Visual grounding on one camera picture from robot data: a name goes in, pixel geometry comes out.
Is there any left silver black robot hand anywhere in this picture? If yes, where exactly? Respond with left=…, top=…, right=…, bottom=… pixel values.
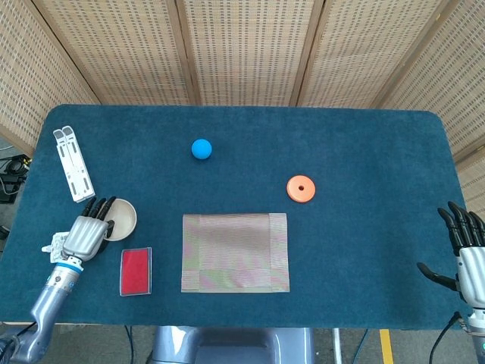
left=61, top=196, right=117, bottom=262

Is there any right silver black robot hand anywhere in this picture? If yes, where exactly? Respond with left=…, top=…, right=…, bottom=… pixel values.
left=416, top=201, right=485, bottom=310

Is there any light brown bowl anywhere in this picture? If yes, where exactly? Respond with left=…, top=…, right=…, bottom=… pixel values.
left=102, top=198, right=138, bottom=242

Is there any woven beige placemat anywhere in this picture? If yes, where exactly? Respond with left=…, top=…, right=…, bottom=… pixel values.
left=180, top=212, right=291, bottom=293

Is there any crumpled white pouch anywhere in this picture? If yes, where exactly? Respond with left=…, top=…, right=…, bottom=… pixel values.
left=41, top=231, right=71, bottom=263

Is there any red card in clear case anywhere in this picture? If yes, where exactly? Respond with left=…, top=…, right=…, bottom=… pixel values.
left=119, top=246, right=153, bottom=297

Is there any white folding stand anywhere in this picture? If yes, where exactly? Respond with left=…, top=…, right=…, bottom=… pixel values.
left=52, top=125, right=96, bottom=204

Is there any yellow floor tape strip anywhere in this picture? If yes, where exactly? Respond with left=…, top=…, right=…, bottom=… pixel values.
left=379, top=328, right=395, bottom=364

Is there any blue ball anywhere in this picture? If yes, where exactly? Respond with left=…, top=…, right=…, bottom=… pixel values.
left=191, top=138, right=213, bottom=161

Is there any white table leg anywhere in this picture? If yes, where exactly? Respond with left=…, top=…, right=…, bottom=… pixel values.
left=332, top=328, right=343, bottom=364

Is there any grey robot torso base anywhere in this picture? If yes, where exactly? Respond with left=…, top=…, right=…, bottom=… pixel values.
left=149, top=325, right=315, bottom=364

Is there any orange disc with hole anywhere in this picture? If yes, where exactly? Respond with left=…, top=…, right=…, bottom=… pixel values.
left=286, top=174, right=317, bottom=203

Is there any woven bamboo folding screen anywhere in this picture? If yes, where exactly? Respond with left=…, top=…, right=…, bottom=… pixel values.
left=0, top=0, right=485, bottom=262

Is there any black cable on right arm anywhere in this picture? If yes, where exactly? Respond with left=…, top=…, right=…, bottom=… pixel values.
left=429, top=311, right=463, bottom=364

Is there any black equipment with cables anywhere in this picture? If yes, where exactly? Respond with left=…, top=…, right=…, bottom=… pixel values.
left=0, top=153, right=32, bottom=204

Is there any blue cable under table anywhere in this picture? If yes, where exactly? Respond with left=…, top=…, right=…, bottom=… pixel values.
left=354, top=328, right=371, bottom=364
left=124, top=325, right=135, bottom=364

